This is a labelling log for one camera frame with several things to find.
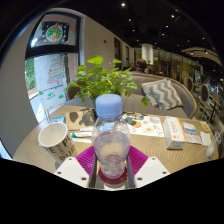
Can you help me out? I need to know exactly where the printed paper menu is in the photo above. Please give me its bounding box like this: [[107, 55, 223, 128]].
[[121, 112, 165, 138]]

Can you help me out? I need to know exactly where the clear water bottle blue cap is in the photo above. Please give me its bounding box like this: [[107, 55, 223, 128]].
[[90, 93, 132, 180]]

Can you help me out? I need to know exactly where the white orange carton box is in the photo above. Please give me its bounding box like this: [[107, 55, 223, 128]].
[[162, 115, 188, 150]]

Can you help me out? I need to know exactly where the white blue small packet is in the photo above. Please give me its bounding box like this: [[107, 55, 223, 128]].
[[181, 121, 198, 136]]

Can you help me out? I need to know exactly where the person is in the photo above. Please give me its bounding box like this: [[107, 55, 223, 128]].
[[133, 58, 149, 74]]

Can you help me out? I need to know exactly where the group of dining chairs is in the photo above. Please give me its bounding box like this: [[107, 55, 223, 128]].
[[181, 74, 224, 124]]

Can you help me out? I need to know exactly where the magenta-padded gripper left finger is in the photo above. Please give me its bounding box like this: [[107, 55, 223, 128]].
[[53, 145, 99, 190]]

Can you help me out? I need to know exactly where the group of ceiling lights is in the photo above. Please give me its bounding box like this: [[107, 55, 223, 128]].
[[119, 1, 214, 54]]

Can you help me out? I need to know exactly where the grey white chevron cushion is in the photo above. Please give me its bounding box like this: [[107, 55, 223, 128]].
[[141, 78, 184, 111]]

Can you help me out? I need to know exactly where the white green tube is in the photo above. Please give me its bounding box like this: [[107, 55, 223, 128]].
[[70, 130, 94, 139]]

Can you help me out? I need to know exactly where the small yellow packet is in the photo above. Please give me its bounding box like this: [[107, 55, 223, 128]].
[[199, 120, 212, 133]]

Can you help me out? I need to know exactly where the white mug black lettering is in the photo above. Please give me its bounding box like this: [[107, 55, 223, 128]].
[[37, 121, 78, 164]]

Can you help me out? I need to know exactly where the green potted plant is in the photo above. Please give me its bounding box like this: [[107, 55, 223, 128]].
[[64, 54, 150, 121]]

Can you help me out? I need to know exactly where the grey curved sofa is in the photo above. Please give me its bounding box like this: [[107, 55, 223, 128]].
[[64, 71, 198, 120]]

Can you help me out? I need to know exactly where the window with holiday stickers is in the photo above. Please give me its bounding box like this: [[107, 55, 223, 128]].
[[24, 12, 82, 114]]

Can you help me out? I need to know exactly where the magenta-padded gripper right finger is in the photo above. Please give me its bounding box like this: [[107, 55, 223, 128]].
[[126, 145, 171, 190]]

